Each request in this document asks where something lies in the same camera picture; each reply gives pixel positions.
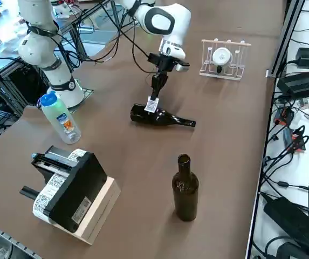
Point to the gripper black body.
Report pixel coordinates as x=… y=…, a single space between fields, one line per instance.
x=166 y=64

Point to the white printed label sticker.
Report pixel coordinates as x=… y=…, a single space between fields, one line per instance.
x=151 y=106

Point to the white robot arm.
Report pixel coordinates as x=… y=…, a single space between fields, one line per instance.
x=182 y=21

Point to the black sloped-shoulder wine bottle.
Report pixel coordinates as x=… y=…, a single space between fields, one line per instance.
x=167 y=118

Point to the clear plastic bottle blue cap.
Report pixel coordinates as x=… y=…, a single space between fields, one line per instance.
x=62 y=121

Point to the brown high-shoulder wine bottle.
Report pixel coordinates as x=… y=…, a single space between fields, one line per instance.
x=185 y=194

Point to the black label dispenser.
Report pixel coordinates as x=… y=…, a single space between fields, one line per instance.
x=76 y=183

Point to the white printed label roll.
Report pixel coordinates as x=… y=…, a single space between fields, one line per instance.
x=49 y=189

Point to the white ceramic cup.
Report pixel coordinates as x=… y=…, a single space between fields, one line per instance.
x=221 y=56

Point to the clear cup rack wooden rod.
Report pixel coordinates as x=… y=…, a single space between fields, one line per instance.
x=232 y=76

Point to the aluminium upright profile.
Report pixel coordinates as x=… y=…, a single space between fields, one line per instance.
x=286 y=35

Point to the orange black connector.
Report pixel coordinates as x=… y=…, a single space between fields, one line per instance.
x=285 y=116

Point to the light wooden base block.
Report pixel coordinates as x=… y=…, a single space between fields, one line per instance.
x=103 y=207

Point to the orange black small device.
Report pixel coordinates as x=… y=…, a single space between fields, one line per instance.
x=295 y=140

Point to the large black power adapter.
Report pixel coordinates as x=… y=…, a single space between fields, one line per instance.
x=291 y=221

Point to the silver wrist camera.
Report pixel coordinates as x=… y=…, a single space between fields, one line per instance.
x=182 y=68

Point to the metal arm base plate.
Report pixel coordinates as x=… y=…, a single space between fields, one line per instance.
x=88 y=93

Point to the table edge rail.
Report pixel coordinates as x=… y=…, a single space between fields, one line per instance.
x=262 y=162

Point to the black metal shelf frame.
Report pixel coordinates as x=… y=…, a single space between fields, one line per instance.
x=8 y=81

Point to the perforated aluminium rail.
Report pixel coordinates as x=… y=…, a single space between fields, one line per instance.
x=8 y=237

